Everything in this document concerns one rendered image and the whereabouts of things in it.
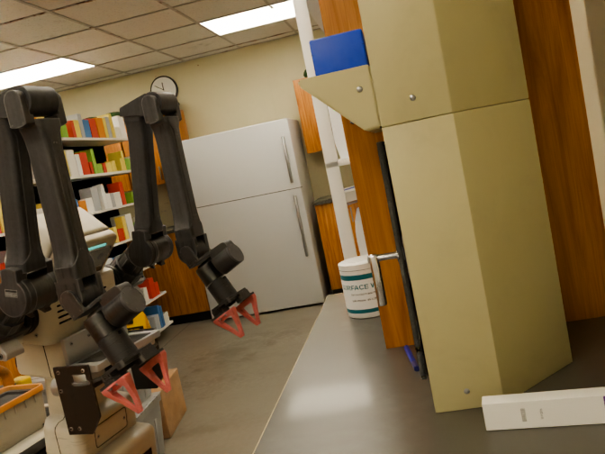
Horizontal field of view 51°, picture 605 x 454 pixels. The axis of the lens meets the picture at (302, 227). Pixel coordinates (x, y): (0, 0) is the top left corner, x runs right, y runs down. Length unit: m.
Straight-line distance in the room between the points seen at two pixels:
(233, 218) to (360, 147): 4.80
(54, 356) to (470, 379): 0.97
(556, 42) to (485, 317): 0.62
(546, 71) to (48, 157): 0.99
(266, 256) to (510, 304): 5.12
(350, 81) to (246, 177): 5.09
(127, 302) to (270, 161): 4.85
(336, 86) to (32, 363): 1.02
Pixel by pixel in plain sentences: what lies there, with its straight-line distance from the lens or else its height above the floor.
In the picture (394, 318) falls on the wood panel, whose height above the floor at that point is 1.00.
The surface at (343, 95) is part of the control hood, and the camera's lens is 1.01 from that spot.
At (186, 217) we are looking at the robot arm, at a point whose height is 1.30.
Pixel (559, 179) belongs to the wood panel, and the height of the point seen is 1.24.
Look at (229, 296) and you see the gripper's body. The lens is 1.60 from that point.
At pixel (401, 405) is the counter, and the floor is 0.94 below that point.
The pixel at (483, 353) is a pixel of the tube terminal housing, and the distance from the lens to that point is 1.07.
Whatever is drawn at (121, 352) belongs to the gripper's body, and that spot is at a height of 1.10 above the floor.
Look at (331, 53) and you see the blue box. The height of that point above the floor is 1.57.
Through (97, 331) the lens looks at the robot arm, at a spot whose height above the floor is 1.15.
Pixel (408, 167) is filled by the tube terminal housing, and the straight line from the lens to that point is 1.01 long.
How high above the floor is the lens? 1.39
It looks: 6 degrees down
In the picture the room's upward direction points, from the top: 12 degrees counter-clockwise
